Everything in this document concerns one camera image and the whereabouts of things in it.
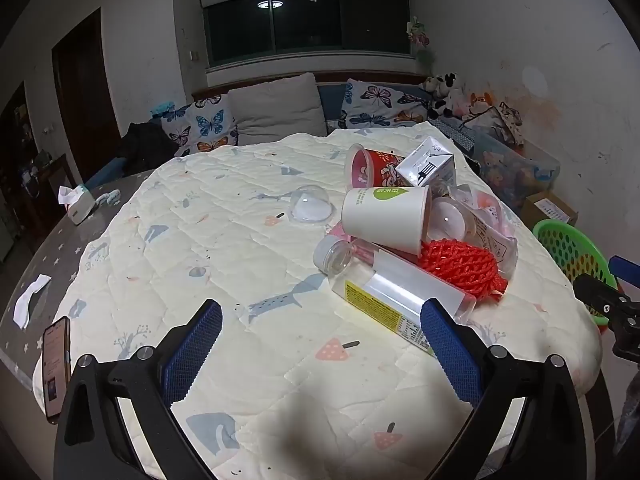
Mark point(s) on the colourful hanging decoration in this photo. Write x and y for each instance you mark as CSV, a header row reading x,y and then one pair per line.
x,y
417,35

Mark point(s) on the brown cardboard box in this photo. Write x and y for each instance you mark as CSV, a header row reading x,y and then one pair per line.
x,y
550,210

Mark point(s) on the red instant noodle cup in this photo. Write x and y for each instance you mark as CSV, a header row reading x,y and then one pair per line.
x,y
365,170

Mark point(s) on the black clothing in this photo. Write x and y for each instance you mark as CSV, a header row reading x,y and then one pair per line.
x,y
145,147

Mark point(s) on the grey patterned pad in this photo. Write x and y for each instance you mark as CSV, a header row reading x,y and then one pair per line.
x,y
450,135

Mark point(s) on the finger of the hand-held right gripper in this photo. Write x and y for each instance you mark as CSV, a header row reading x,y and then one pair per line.
x,y
595,292
625,270

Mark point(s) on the red foam fruit net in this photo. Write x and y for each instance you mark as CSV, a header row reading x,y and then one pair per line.
x,y
460,270

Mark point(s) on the white tissue box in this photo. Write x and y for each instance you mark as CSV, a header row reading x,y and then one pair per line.
x,y
80,207

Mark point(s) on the butterfly print pillow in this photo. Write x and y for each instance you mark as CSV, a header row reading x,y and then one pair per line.
x,y
205,127
380,105

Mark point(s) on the window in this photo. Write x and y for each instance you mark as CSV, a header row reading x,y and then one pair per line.
x,y
305,27

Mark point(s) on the grey pillow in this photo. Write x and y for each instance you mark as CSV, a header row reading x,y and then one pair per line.
x,y
280,110

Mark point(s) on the clear plastic dome lid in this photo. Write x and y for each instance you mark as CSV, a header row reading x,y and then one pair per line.
x,y
312,207

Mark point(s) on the clear plastic jar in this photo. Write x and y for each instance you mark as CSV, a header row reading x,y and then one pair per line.
x,y
335,255

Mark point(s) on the orange fox plush toy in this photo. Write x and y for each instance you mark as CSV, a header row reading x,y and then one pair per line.
x,y
481,102

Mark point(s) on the white carton box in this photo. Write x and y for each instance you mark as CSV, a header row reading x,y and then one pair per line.
x,y
430,160

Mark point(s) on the white printed quilted blanket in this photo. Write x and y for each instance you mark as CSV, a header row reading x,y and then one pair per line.
x,y
225,240

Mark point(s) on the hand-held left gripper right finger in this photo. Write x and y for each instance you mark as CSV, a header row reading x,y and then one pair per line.
x,y
450,350

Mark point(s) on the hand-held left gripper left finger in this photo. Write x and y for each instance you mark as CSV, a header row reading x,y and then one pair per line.
x,y
197,345

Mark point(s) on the grey star tablecloth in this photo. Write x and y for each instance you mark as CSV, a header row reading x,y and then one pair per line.
x,y
60,260

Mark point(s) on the white paper scrap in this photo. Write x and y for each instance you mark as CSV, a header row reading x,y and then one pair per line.
x,y
30,295

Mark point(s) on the clear plastic bottle yellow label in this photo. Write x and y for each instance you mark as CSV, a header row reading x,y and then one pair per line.
x,y
395,285

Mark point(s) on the cluttered dark wooden shelf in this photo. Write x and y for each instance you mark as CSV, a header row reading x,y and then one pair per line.
x,y
40,185

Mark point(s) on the clear printed plastic wrapper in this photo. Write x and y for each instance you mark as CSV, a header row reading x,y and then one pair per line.
x,y
492,240

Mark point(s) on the blue sofa bed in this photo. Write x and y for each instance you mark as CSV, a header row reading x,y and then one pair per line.
x,y
331,105

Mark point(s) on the teal cloth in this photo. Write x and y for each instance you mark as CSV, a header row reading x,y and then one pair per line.
x,y
162,108

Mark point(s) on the dark wooden door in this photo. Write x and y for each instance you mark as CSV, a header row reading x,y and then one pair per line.
x,y
85,100

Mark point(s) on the white paper cup green label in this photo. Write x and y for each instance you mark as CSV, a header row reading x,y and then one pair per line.
x,y
385,217

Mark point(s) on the black and white plush toy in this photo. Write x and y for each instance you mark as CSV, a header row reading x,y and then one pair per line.
x,y
442,92

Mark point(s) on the clear plastic storage bin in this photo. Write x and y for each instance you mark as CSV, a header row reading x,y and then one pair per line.
x,y
520,170

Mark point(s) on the green plastic basket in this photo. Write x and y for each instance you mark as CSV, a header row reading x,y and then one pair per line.
x,y
565,245

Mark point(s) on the smartphone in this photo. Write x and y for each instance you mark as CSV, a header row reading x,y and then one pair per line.
x,y
56,370

